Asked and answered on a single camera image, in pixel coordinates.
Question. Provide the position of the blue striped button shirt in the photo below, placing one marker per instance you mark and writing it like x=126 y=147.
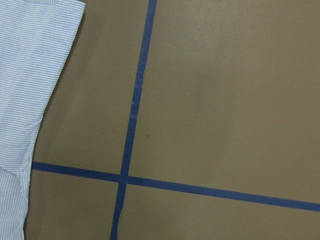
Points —
x=36 y=37

